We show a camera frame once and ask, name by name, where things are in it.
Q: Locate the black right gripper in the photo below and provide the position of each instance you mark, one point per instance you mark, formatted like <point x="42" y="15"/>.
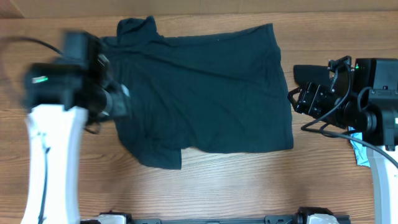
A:
<point x="311" y="98"/>

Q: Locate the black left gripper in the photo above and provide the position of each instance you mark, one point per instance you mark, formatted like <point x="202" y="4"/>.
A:
<point x="116" y="96"/>

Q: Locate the light blue garment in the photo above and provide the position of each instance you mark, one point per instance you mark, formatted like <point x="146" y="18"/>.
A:
<point x="359" y="150"/>

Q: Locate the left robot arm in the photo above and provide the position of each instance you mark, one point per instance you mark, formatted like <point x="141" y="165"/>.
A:
<point x="62" y="98"/>

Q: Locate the black garment in pile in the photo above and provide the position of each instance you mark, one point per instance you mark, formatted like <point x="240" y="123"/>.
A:
<point x="316" y="74"/>

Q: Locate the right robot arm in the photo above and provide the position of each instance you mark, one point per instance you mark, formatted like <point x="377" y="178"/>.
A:
<point x="356" y="100"/>

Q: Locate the dark green t-shirt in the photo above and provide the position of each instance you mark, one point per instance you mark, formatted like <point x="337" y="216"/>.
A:
<point x="220" y="93"/>

